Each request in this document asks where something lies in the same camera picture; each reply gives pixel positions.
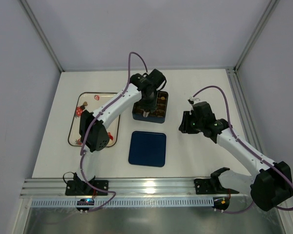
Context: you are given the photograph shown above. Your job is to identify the silver metal tongs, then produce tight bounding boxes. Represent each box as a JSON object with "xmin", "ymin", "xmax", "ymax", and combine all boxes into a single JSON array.
[{"xmin": 143, "ymin": 111, "xmax": 149, "ymax": 117}]

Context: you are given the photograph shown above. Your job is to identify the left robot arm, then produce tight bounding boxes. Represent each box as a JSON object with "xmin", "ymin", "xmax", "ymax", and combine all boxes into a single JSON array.
[{"xmin": 79, "ymin": 69, "xmax": 167, "ymax": 159}]

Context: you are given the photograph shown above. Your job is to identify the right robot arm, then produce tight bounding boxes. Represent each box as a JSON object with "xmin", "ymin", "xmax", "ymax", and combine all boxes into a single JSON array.
[{"xmin": 179, "ymin": 100, "xmax": 293, "ymax": 211}]

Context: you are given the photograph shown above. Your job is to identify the navy blue chocolate tin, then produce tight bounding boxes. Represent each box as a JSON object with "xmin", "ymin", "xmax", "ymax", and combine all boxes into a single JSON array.
[{"xmin": 132, "ymin": 91, "xmax": 168, "ymax": 124}]

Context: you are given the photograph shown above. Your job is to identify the navy blue tin lid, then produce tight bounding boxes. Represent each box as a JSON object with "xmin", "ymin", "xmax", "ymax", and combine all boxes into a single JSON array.
[{"xmin": 128, "ymin": 131, "xmax": 167, "ymax": 168}]

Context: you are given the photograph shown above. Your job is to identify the white strawberry print tray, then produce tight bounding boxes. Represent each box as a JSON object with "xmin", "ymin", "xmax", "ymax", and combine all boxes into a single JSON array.
[{"xmin": 68, "ymin": 92, "xmax": 120, "ymax": 148}]

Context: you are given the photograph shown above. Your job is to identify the right controller board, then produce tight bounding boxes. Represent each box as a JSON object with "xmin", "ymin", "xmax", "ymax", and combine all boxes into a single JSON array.
[{"xmin": 212, "ymin": 197, "xmax": 230, "ymax": 211}]

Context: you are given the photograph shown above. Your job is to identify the controller board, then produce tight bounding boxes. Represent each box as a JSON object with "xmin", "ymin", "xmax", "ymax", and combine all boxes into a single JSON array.
[
  {"xmin": 76, "ymin": 198, "xmax": 95, "ymax": 214},
  {"xmin": 212, "ymin": 197, "xmax": 230, "ymax": 211}
]

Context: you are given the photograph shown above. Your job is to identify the left controller board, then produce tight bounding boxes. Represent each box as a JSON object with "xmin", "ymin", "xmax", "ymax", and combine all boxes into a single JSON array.
[{"xmin": 76, "ymin": 198, "xmax": 95, "ymax": 214}]

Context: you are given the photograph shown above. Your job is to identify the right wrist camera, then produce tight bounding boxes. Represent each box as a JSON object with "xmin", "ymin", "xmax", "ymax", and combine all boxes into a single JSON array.
[{"xmin": 188, "ymin": 97, "xmax": 201, "ymax": 105}]

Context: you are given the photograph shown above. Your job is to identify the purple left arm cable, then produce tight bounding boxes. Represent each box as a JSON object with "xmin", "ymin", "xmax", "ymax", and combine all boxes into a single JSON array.
[{"xmin": 63, "ymin": 51, "xmax": 148, "ymax": 213}]

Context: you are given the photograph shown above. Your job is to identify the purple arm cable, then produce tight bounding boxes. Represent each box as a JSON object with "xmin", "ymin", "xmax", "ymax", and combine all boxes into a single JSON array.
[
  {"xmin": 63, "ymin": 51, "xmax": 148, "ymax": 213},
  {"xmin": 192, "ymin": 85, "xmax": 293, "ymax": 214}
]

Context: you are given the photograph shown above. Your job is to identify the aluminium mounting rail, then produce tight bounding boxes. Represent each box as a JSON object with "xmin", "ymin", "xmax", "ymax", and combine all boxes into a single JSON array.
[{"xmin": 19, "ymin": 176, "xmax": 247, "ymax": 197}]

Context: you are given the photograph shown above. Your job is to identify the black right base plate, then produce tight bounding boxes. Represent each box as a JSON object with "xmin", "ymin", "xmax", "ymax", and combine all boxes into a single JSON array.
[{"xmin": 194, "ymin": 178, "xmax": 239, "ymax": 195}]

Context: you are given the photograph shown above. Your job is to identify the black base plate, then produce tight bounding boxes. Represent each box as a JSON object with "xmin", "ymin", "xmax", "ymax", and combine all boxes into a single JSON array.
[
  {"xmin": 194, "ymin": 178, "xmax": 239, "ymax": 195},
  {"xmin": 65, "ymin": 179, "xmax": 109, "ymax": 196}
]

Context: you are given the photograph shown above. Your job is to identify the slotted grey cable duct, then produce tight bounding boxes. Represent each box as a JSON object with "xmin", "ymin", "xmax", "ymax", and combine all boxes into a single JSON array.
[{"xmin": 31, "ymin": 197, "xmax": 213, "ymax": 208}]

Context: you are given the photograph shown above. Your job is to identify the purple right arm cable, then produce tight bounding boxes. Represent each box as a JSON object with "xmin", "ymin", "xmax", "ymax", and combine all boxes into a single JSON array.
[{"xmin": 192, "ymin": 85, "xmax": 293, "ymax": 214}]

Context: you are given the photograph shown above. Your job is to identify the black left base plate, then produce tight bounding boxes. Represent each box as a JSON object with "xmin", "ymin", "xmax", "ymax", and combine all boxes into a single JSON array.
[{"xmin": 65, "ymin": 179, "xmax": 109, "ymax": 196}]

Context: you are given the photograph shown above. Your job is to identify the right aluminium frame post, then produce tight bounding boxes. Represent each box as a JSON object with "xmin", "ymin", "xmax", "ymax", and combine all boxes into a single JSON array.
[{"xmin": 234, "ymin": 0, "xmax": 280, "ymax": 72}]

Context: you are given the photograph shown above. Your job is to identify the aluminium frame post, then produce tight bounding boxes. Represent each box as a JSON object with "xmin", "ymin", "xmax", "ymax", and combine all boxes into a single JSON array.
[
  {"xmin": 234, "ymin": 0, "xmax": 280, "ymax": 72},
  {"xmin": 18, "ymin": 0, "xmax": 64, "ymax": 73}
]

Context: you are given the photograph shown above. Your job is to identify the left aluminium frame post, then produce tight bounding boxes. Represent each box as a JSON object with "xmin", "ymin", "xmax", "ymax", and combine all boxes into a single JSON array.
[{"xmin": 18, "ymin": 0, "xmax": 64, "ymax": 73}]

